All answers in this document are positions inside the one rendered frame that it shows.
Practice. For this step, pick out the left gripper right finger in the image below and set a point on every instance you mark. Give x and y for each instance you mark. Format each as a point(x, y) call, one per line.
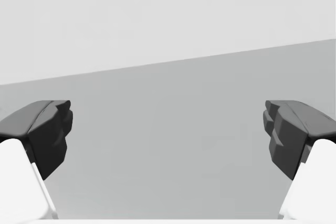
point(291, 140)

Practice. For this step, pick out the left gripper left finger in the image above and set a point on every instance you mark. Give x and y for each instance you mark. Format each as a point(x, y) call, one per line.
point(39, 140)

